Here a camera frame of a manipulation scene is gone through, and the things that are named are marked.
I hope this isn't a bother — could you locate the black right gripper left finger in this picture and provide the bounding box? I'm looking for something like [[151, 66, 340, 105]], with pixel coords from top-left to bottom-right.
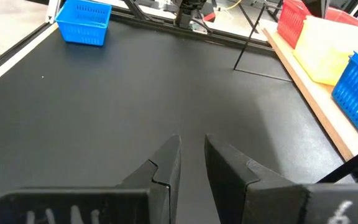
[[0, 134, 182, 224]]

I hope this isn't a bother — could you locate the small blue plastic basket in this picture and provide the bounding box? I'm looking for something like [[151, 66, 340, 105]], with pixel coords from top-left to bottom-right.
[[54, 0, 112, 47]]

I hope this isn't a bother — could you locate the yellow plastic basket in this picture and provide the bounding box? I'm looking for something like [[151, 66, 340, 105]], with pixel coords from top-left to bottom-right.
[[291, 15, 358, 87]]

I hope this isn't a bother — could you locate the yellow floor cable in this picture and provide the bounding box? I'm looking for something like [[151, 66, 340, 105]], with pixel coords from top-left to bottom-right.
[[219, 0, 244, 12]]

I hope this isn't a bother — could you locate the white frame post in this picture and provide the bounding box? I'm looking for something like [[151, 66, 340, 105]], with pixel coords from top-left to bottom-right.
[[44, 0, 62, 25]]

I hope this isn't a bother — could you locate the large red plastic basket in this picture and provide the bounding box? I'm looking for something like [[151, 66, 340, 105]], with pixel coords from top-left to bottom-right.
[[276, 0, 358, 50]]

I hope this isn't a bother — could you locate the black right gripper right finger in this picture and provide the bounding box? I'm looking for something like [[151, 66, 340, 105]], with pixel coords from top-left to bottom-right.
[[205, 134, 358, 224]]

